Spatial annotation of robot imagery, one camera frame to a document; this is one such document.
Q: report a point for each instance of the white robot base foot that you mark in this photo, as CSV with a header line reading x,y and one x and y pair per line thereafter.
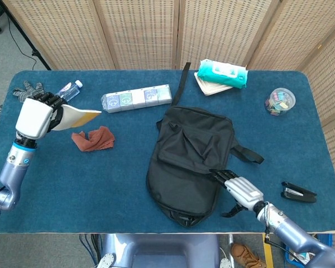
x,y
226,263
106,261

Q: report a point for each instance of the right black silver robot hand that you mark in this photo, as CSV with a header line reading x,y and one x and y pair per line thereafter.
x,y
244,192

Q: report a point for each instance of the silver table leg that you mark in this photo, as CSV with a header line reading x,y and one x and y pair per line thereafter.
x,y
231,240

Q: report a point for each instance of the wrapped row of tissue boxes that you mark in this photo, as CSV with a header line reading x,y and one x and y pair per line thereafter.
x,y
136,99

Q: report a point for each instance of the brown leather shoe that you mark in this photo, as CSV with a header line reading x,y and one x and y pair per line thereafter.
x,y
247,255

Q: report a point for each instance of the woven rattan folding screen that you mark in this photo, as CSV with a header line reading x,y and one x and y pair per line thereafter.
x,y
145,30

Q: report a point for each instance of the beige flat lunch box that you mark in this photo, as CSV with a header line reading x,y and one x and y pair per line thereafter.
x,y
209,88

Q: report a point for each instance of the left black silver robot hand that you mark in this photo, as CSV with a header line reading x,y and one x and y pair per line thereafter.
x,y
33,118

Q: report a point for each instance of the blue bin with clutter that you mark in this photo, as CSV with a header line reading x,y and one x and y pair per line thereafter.
x,y
324,243

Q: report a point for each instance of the clear jar of coloured clips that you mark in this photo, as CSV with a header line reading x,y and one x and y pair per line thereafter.
x,y
280,102

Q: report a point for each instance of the white yellow notebook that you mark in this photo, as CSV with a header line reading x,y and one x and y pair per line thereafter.
x,y
75,117

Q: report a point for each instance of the grey striped work glove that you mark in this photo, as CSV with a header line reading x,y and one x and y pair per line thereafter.
x,y
23,90

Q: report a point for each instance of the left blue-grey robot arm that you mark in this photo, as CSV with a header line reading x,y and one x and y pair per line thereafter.
x,y
12,173

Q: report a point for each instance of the rust brown cloth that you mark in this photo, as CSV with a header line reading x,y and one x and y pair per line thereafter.
x,y
96,139

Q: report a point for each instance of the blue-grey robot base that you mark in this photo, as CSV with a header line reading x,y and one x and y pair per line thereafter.
x,y
162,251

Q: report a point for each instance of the clear plastic water bottle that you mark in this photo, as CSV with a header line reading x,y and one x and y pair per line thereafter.
x,y
71,89

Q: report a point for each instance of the black fabric backpack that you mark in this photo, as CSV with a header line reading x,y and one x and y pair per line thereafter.
x,y
190,164

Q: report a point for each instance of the teal wet wipes pack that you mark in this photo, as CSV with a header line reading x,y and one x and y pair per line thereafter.
x,y
222,72

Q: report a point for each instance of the black stapler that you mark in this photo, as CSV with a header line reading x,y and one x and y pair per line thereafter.
x,y
297,192

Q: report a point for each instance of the black stand leg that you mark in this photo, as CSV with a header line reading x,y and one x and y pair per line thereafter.
x,y
30,46

